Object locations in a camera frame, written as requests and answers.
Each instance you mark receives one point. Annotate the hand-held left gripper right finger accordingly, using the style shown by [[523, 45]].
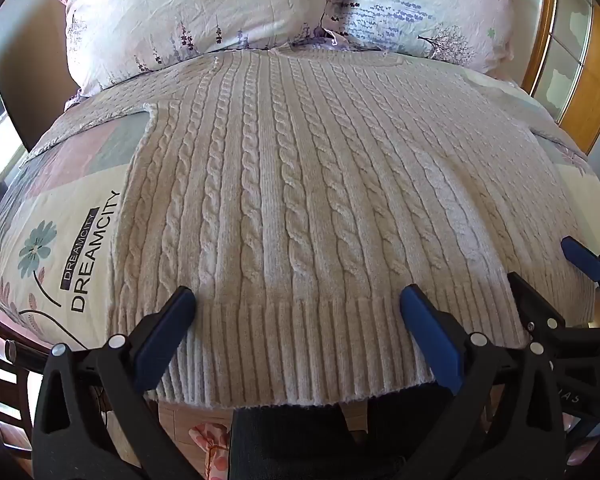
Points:
[[429, 339]]

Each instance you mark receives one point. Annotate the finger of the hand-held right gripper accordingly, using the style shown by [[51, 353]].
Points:
[[582, 257], [535, 305]]

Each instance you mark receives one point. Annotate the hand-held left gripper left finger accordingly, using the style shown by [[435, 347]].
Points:
[[164, 336]]

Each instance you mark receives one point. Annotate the pink patterned slipper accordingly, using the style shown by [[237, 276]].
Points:
[[212, 452]]

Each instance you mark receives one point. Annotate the printed floral bedsheet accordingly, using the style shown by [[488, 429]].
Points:
[[55, 220]]

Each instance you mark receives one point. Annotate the person's dark trouser leg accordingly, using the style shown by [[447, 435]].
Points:
[[290, 442]]

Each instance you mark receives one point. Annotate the dark wooden chair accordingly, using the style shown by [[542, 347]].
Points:
[[2, 400]]

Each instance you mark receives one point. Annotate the wooden framed glass cabinet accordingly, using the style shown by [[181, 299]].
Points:
[[575, 55]]

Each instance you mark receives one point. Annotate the floral pillow with tree print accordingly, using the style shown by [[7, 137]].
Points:
[[420, 10]]

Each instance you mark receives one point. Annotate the pink floral pillow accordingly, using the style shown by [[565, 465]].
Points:
[[180, 15]]

